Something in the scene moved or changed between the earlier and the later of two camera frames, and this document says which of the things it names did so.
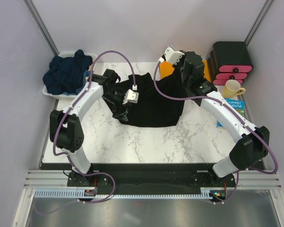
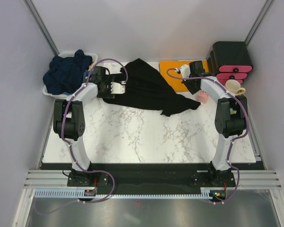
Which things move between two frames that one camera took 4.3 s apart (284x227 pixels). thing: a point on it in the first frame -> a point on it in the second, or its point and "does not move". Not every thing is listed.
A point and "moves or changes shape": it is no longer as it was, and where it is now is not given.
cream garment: (91, 67) does not move
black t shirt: (152, 109) moves or changes shape
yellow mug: (232, 89) does not move
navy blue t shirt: (66, 74) does not move
